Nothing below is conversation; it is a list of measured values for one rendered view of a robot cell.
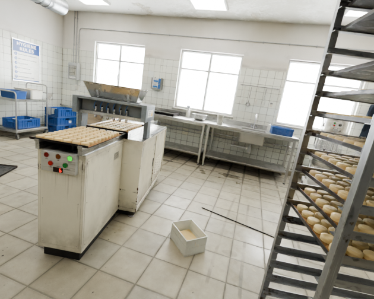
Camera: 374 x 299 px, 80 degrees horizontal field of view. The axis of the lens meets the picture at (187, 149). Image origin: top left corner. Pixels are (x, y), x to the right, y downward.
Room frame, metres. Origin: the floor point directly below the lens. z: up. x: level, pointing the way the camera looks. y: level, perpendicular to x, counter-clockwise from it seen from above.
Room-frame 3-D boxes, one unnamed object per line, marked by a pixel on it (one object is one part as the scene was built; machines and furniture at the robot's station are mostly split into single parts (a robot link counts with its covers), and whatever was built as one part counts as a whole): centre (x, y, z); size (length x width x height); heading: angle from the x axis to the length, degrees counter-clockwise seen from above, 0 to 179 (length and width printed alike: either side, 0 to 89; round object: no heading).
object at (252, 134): (4.75, -0.39, 0.61); 3.40 x 0.70 x 1.22; 75
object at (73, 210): (1.76, 0.80, 0.45); 0.70 x 0.34 x 0.90; 177
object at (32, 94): (4.85, 3.55, 0.90); 0.44 x 0.36 x 0.20; 84
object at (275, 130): (4.39, -1.77, 0.95); 0.40 x 0.30 x 0.14; 78
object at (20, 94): (4.47, 3.59, 0.88); 0.40 x 0.30 x 0.16; 79
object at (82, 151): (2.37, 0.62, 0.87); 2.01 x 0.03 x 0.07; 177
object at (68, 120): (5.57, 3.27, 0.30); 0.60 x 0.40 x 0.20; 165
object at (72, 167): (1.40, 0.82, 0.77); 0.24 x 0.04 x 0.14; 87
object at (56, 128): (5.57, 3.27, 0.10); 0.60 x 0.40 x 0.20; 163
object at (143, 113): (2.26, 0.77, 1.01); 0.72 x 0.33 x 0.34; 87
